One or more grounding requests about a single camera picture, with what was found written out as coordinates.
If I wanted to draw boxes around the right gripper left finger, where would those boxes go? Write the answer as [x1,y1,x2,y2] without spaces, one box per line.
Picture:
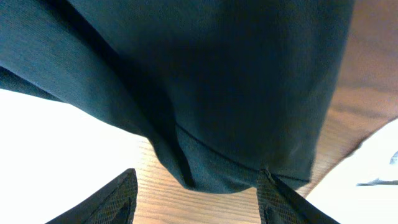
[47,168,138,224]

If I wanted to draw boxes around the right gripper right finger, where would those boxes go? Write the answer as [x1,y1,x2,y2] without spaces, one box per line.
[257,170,338,224]

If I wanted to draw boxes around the black leggings with red waistband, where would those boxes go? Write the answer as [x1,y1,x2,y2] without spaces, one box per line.
[1,0,354,194]

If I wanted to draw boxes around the white fern print garment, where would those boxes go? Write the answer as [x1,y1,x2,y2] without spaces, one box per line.
[307,119,397,224]

